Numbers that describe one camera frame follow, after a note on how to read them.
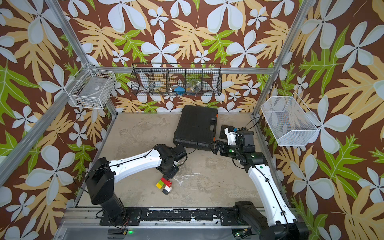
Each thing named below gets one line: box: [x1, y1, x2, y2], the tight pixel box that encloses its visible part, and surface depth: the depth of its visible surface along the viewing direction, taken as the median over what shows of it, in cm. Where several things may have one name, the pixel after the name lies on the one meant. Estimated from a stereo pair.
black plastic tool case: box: [173, 105, 218, 152], surface depth 104 cm
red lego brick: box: [161, 177, 173, 188], surface depth 81 cm
